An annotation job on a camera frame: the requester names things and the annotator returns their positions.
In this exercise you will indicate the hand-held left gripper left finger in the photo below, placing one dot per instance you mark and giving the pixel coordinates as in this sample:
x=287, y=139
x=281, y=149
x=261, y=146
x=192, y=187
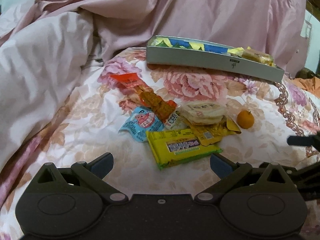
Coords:
x=102, y=166

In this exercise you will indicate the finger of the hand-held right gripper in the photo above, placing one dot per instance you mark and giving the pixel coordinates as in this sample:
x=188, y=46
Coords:
x=302, y=141
x=307, y=182

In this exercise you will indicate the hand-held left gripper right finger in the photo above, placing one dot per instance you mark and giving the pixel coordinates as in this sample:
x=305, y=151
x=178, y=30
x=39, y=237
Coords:
x=220, y=166

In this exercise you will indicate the gold snack packet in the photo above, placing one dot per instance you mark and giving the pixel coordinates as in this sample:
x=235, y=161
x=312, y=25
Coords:
x=207, y=133

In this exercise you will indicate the yellow green snack packet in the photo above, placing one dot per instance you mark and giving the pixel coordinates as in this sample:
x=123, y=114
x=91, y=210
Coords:
x=180, y=147

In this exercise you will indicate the orange tangerine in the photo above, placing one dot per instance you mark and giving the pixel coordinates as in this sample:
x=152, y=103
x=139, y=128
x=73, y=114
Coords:
x=245, y=119

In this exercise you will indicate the light blue snack packet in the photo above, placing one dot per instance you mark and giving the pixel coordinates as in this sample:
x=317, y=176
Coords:
x=140, y=125

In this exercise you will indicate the clear rice cracker packet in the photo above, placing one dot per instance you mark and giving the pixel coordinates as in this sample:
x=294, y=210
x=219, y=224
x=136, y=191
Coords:
x=202, y=112

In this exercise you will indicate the red snack packet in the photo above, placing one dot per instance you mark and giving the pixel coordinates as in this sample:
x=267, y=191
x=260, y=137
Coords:
x=155, y=102

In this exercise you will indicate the clear sandwich bread packet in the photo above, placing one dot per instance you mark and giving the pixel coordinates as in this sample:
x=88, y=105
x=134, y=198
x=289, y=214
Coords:
x=252, y=55

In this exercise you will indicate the grey tray box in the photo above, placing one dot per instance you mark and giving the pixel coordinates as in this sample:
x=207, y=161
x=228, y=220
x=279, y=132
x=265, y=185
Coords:
x=200, y=60

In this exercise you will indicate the floral bed sheet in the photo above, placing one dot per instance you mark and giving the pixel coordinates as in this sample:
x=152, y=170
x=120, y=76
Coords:
x=100, y=142

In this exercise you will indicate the orange cloth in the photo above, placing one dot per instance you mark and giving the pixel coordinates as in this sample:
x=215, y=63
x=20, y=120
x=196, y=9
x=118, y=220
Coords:
x=310, y=83

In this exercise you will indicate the small white green packet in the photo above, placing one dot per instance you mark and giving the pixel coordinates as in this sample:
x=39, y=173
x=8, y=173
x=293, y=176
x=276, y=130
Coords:
x=172, y=120

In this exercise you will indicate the brown cloth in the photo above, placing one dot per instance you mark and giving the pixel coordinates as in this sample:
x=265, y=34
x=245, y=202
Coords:
x=305, y=73

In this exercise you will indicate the pale pink duvet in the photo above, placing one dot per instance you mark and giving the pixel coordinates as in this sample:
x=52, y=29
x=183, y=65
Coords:
x=37, y=67

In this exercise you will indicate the pink quilt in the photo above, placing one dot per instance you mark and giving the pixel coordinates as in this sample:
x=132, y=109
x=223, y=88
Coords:
x=200, y=5

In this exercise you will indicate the wooden window frame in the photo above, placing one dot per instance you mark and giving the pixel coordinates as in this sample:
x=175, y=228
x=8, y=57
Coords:
x=313, y=7

